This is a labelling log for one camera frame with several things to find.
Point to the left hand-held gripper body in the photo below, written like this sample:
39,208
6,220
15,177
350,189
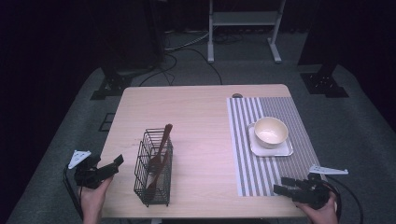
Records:
87,177

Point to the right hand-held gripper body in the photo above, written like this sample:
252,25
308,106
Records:
314,193

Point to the person's left hand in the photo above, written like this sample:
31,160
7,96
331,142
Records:
93,199

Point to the person's right hand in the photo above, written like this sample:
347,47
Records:
325,215

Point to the white square plate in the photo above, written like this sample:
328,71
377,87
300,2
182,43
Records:
280,151

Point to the grey striped placemat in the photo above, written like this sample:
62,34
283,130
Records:
246,174

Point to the brown wooden spoon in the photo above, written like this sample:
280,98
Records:
155,182

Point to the brown wooden fork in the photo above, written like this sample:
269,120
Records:
162,146

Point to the cream bowl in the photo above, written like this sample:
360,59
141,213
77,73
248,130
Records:
271,132

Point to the black floor stand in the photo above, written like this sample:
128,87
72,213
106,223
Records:
325,84
112,87

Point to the black square floor frame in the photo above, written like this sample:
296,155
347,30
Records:
106,122

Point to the white metal stand frame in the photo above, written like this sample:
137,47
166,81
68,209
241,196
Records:
246,18

